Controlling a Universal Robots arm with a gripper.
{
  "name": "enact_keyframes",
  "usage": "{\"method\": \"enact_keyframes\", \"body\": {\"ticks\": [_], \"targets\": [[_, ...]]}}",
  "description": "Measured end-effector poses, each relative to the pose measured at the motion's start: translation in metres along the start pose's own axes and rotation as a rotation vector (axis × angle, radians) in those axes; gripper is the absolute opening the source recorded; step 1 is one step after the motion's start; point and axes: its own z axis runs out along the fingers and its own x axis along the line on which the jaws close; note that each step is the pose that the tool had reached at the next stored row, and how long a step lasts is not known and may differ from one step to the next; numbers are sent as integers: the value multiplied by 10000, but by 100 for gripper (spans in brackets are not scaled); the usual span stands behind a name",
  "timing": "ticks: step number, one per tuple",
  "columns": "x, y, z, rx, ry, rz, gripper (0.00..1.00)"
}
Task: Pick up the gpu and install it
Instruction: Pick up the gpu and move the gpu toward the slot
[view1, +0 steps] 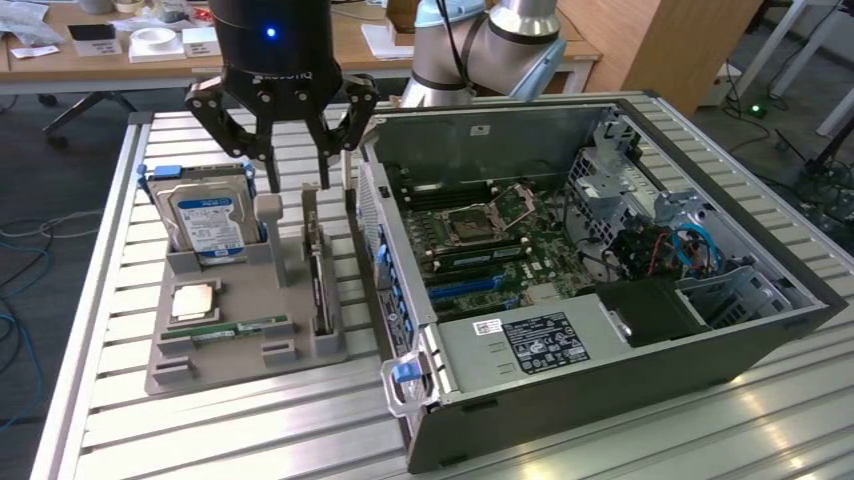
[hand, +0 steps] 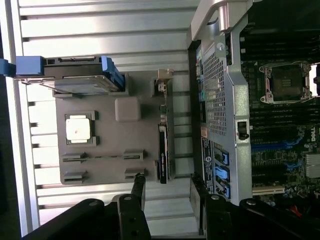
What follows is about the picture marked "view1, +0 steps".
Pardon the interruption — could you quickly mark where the low-profile graphics card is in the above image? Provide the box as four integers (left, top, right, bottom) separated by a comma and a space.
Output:
300, 182, 340, 342

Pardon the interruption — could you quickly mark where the blue disk wire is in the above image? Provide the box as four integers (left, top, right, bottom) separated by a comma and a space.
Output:
669, 224, 727, 274

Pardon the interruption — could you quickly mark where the silver CPU chip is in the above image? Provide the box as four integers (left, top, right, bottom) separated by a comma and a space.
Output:
169, 284, 218, 321

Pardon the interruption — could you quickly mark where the green RAM stick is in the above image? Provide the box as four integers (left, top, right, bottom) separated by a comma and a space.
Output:
163, 314, 293, 342

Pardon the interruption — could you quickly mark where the hard disk with blue carrier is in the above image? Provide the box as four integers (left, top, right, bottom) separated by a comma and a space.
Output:
135, 158, 260, 266

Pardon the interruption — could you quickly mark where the green Dell motherboard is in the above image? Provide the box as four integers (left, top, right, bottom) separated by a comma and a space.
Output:
385, 164, 601, 321

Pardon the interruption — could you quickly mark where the wooden cabinet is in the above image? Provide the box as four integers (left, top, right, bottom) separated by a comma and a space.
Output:
552, 0, 765, 115

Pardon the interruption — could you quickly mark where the black camera cable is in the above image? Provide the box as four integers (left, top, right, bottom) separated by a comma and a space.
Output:
436, 0, 478, 99

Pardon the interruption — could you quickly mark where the blue expansion slot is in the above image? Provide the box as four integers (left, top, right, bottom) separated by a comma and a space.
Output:
425, 273, 502, 297
429, 287, 508, 308

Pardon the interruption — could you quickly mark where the metal socket cover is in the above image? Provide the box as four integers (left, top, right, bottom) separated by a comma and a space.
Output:
492, 182, 545, 229

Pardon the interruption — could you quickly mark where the metal disk bay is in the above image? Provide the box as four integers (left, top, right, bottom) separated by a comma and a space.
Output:
565, 144, 675, 236
672, 264, 799, 331

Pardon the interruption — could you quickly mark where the silver chipset heatsink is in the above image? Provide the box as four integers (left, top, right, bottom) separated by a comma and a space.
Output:
525, 287, 569, 307

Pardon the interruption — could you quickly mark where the grey parts rack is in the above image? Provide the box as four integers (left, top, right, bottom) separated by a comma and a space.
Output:
143, 193, 349, 396

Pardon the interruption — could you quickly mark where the white cube box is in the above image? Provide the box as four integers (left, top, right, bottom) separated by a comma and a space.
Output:
179, 27, 220, 58

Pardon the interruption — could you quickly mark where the white paper stack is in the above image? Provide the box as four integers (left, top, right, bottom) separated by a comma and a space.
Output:
358, 22, 418, 61

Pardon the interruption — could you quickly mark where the clear plastic bag pile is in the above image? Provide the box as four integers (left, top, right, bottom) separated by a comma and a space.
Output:
0, 0, 53, 47

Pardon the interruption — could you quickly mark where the black chair base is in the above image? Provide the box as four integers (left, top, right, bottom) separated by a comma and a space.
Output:
38, 89, 201, 149

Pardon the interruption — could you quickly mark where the installed RAM stick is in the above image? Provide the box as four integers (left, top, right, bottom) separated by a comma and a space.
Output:
436, 244, 526, 274

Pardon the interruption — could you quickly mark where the white table frame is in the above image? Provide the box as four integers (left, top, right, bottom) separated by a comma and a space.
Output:
725, 0, 854, 137

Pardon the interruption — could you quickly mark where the flat white box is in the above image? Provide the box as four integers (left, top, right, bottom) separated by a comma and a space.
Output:
126, 38, 187, 64

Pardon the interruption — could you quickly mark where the white tape roll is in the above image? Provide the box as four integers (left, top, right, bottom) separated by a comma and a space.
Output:
130, 27, 175, 50

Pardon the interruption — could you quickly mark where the grey power supply unit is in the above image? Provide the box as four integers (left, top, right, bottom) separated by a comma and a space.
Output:
425, 294, 632, 394

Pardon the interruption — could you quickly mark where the black open PC case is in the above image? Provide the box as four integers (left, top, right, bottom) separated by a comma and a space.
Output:
340, 97, 849, 475

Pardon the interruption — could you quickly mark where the CPU socket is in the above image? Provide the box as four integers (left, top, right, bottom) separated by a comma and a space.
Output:
436, 204, 518, 249

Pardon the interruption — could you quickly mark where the white box with black top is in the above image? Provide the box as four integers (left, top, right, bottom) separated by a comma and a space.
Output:
67, 23, 123, 57

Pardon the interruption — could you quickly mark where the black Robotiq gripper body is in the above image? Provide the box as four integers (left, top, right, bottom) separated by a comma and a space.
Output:
206, 0, 345, 124

